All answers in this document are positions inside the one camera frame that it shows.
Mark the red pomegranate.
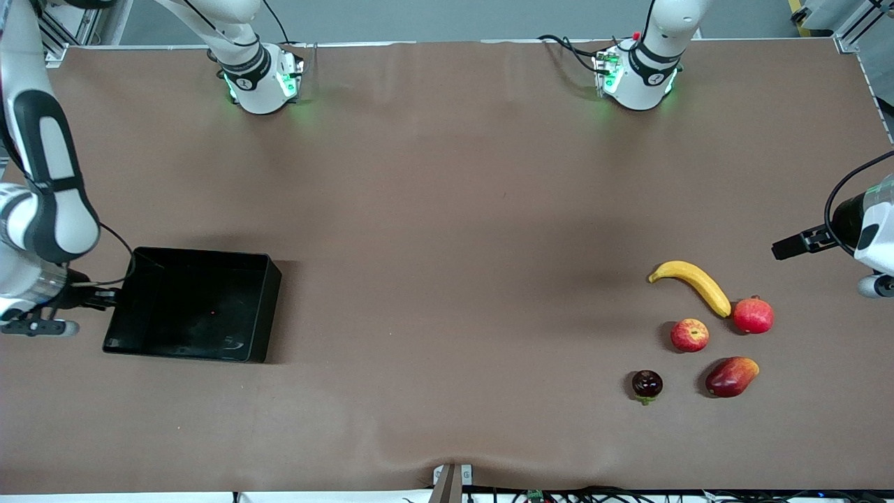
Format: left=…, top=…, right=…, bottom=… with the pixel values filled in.
left=732, top=295, right=776, bottom=335

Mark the black plastic box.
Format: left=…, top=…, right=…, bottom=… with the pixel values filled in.
left=102, top=246, right=283, bottom=364

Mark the yellow banana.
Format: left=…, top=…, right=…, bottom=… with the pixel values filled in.
left=647, top=260, right=733, bottom=319

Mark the red yellow apple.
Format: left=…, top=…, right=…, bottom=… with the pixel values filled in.
left=670, top=318, right=710, bottom=353

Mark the red mango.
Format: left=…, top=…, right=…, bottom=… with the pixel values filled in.
left=704, top=356, right=761, bottom=399

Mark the dark purple mangosteen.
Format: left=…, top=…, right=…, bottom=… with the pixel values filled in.
left=631, top=370, right=664, bottom=406

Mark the brown table mat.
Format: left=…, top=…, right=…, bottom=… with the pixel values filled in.
left=0, top=38, right=894, bottom=494

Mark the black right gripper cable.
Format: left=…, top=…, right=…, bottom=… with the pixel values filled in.
left=70, top=222, right=135, bottom=289

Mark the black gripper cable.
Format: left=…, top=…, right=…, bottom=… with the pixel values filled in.
left=70, top=222, right=135, bottom=289
left=824, top=150, right=894, bottom=238

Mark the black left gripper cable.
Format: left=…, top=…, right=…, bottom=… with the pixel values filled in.
left=824, top=150, right=894, bottom=238

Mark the aluminium frame profile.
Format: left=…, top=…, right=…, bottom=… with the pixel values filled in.
left=835, top=0, right=894, bottom=54
left=38, top=0, right=133, bottom=67

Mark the black base cable bundle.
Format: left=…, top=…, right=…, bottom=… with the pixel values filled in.
left=536, top=34, right=612, bottom=76

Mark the thin black base cable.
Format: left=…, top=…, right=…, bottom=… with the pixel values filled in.
left=262, top=0, right=291, bottom=45

